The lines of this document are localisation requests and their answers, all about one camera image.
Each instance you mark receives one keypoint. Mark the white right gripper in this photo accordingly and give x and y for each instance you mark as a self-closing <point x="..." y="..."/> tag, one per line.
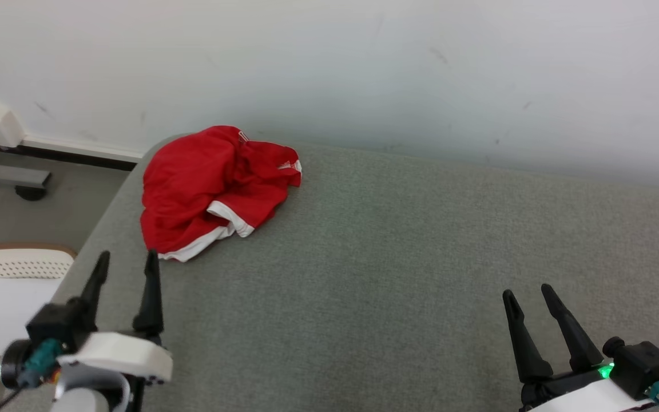
<point x="581" y="397"/>

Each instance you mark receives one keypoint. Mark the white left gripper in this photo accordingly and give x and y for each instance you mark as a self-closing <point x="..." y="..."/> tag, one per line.
<point x="120" y="355"/>

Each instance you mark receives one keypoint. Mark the red shorts with white stripes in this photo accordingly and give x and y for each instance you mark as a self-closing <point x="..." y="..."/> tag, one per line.
<point x="192" y="183"/>

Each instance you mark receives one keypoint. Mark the white laundry basket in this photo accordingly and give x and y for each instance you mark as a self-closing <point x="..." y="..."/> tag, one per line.
<point x="3" y="263"/>

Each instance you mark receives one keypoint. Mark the white baseboard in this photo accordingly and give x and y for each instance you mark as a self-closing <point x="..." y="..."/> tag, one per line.
<point x="78" y="149"/>

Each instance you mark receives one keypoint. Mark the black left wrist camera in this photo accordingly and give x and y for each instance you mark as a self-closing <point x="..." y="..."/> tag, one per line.
<point x="58" y="326"/>

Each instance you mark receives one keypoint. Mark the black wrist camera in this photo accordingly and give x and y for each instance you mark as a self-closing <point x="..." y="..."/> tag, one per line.
<point x="644" y="366"/>
<point x="58" y="326"/>

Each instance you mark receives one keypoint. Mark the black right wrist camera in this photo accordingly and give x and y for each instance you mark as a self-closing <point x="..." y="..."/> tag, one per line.
<point x="644" y="366"/>

